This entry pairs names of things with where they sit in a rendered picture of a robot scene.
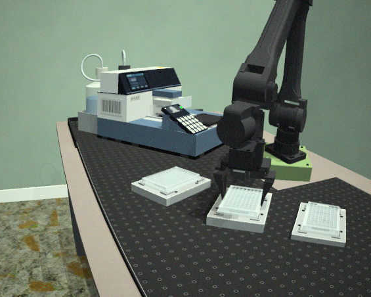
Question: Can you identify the white microplate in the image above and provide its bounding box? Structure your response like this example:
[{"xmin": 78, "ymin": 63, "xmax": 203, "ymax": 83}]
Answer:
[
  {"xmin": 301, "ymin": 202, "xmax": 339, "ymax": 237},
  {"xmin": 217, "ymin": 185, "xmax": 263, "ymax": 218},
  {"xmin": 141, "ymin": 166, "xmax": 201, "ymax": 192}
]

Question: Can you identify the white plastic bottle with dark cap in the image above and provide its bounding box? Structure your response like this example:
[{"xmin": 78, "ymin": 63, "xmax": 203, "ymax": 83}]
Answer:
[{"xmin": 118, "ymin": 65, "xmax": 131, "ymax": 70}]

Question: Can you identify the white square nest plate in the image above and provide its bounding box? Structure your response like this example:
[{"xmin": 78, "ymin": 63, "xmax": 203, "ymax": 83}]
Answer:
[{"xmin": 291, "ymin": 202, "xmax": 346, "ymax": 248}]

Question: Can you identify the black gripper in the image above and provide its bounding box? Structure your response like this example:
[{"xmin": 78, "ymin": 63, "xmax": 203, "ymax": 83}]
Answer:
[{"xmin": 213, "ymin": 137, "xmax": 276, "ymax": 206}]

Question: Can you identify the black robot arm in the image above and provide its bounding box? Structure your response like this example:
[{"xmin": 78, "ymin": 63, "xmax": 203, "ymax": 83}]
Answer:
[{"xmin": 217, "ymin": 0, "xmax": 313, "ymax": 180}]

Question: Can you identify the blue and white plate washer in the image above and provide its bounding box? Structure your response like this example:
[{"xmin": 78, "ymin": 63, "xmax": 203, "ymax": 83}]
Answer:
[{"xmin": 97, "ymin": 67, "xmax": 224, "ymax": 160}]

